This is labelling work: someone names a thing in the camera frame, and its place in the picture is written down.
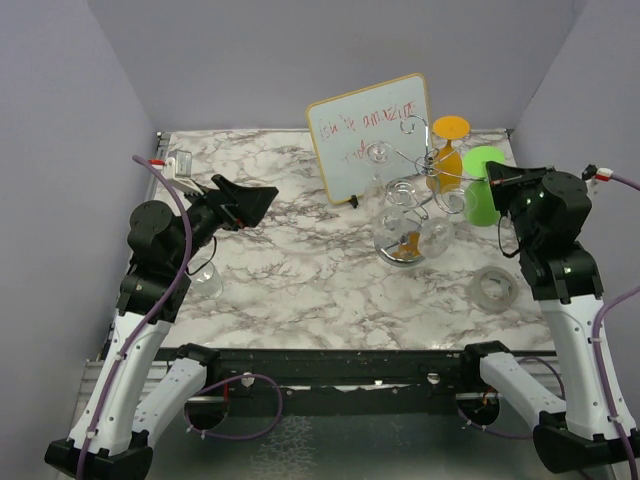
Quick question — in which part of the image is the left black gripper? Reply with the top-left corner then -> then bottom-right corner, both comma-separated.
170,173 -> 278,270

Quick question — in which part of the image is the green plastic wine glass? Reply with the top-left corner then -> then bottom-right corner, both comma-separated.
462,146 -> 505,227

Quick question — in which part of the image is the orange plastic wine glass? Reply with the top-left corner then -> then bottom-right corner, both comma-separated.
426,115 -> 471,193

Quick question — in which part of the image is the clear wine glass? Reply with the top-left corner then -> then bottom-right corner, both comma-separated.
187,260 -> 223,299
375,179 -> 420,240
363,141 -> 392,217
418,185 -> 467,259

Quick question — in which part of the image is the clear wine glass back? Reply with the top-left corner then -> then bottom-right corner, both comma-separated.
375,179 -> 420,240

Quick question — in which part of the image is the clear wine glass front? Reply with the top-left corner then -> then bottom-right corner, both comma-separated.
363,141 -> 392,217

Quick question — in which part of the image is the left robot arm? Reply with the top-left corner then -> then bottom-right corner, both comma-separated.
45,175 -> 278,479

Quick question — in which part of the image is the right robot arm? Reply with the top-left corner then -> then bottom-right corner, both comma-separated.
459,161 -> 639,479

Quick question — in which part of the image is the chrome wine glass rack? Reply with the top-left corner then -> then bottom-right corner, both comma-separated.
369,127 -> 491,268

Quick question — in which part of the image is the clear tape roll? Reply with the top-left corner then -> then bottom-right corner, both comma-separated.
468,266 -> 519,313

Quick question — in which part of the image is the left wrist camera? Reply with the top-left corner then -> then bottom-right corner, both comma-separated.
149,150 -> 203,195

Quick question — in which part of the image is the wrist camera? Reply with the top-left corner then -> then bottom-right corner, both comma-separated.
581,164 -> 613,199
149,150 -> 203,195

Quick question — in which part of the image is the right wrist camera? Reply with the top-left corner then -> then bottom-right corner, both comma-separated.
581,164 -> 613,199

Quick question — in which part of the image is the small whiteboard yellow frame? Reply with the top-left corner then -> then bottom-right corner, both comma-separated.
306,73 -> 433,205

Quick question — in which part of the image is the purple cable loop left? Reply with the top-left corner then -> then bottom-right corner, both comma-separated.
184,373 -> 284,441

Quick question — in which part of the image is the purple cable loop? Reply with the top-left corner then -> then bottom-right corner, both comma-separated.
455,355 -> 566,441
184,373 -> 284,441

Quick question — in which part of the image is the black front mounting rail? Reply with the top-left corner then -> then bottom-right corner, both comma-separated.
149,341 -> 556,417

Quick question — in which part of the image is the purple cable loop right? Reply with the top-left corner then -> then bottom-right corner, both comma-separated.
455,355 -> 566,441

